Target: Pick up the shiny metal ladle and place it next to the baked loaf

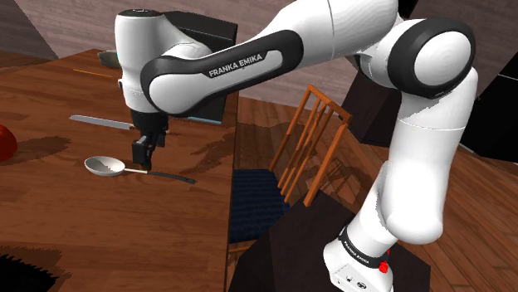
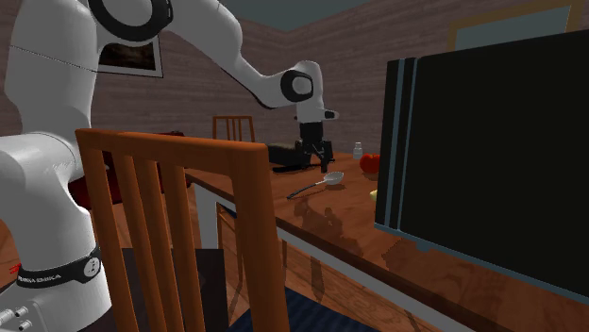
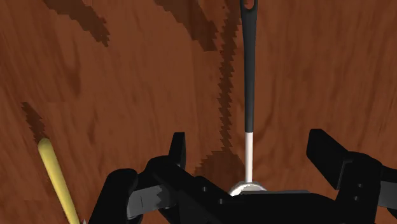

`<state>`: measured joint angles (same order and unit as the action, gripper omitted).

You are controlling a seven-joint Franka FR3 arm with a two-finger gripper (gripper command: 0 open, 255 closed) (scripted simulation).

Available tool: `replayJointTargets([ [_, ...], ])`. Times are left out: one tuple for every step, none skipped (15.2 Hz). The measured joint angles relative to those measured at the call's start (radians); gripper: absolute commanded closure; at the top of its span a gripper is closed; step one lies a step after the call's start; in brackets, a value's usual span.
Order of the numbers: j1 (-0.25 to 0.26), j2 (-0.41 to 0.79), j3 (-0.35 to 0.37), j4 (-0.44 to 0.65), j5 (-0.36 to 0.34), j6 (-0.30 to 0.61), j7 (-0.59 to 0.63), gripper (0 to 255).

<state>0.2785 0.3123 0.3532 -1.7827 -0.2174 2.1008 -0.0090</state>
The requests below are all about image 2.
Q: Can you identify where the large black box appliance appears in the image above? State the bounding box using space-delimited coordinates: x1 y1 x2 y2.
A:
374 28 589 306

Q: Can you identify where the dark blue rug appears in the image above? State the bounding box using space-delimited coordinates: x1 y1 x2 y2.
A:
228 286 380 332

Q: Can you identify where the white-framed dark wall picture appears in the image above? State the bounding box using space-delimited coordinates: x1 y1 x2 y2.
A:
95 35 165 79

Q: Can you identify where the grey ladle with dark handle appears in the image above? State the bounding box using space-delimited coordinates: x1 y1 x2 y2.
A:
286 171 345 201

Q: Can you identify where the red tomato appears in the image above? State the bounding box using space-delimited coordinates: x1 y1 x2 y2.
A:
359 153 381 175

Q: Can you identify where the wooden slat-back chair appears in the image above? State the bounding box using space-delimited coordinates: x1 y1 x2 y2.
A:
75 128 292 332
211 114 257 144

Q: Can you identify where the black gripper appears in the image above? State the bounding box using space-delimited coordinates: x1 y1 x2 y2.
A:
299 121 336 174

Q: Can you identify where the flat black object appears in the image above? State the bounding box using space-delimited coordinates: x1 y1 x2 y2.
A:
267 141 324 174

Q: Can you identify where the red armchair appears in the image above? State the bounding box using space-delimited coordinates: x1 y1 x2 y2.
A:
67 131 193 209

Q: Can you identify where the wooden table with white frame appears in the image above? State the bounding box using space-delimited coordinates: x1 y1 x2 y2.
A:
183 150 589 332

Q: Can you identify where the yellow-framed wall picture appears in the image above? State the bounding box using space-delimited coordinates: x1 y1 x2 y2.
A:
447 0 586 53

